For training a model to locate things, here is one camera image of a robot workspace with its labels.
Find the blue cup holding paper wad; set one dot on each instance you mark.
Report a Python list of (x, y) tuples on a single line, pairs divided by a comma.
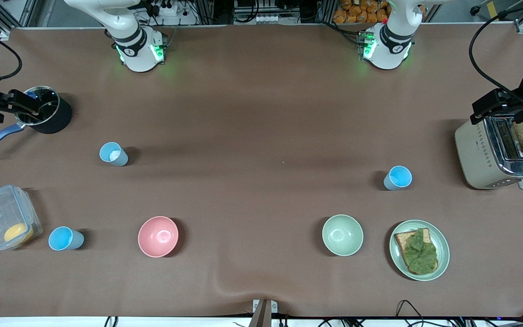
[(119, 160)]

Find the blue plastic cup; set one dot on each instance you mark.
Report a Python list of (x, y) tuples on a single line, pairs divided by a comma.
[(64, 239), (398, 177)]

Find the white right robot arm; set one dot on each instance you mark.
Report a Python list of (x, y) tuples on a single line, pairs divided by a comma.
[(139, 52)]

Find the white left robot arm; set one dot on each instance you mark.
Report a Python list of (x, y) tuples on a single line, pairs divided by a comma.
[(388, 50)]

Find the beige and chrome toaster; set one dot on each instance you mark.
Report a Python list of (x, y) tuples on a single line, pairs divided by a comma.
[(475, 154)]

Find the crumpled white paper wad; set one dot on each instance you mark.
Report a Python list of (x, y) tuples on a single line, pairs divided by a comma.
[(115, 155)]

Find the yellow round food piece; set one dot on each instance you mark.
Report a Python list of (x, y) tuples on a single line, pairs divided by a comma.
[(18, 233)]

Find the pale green plate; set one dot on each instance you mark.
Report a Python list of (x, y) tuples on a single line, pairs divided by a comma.
[(442, 247)]

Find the bread slice under lettuce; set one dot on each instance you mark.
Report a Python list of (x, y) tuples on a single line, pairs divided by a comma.
[(402, 238)]

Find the green lettuce leaf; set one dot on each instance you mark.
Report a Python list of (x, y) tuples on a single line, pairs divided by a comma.
[(420, 254)]

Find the bag of orange buns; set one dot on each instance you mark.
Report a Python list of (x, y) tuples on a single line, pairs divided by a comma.
[(357, 11)]

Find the white power strip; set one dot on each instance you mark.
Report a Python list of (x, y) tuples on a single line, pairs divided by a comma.
[(168, 10)]

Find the pink bowl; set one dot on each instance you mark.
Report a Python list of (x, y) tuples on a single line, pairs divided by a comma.
[(158, 236)]

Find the pale green bowl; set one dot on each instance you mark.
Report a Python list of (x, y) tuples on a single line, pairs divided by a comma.
[(342, 235)]

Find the brown table cover cloth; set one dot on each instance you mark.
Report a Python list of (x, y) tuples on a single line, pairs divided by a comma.
[(252, 136)]

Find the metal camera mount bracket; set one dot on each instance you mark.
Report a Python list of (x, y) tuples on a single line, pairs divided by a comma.
[(263, 311)]

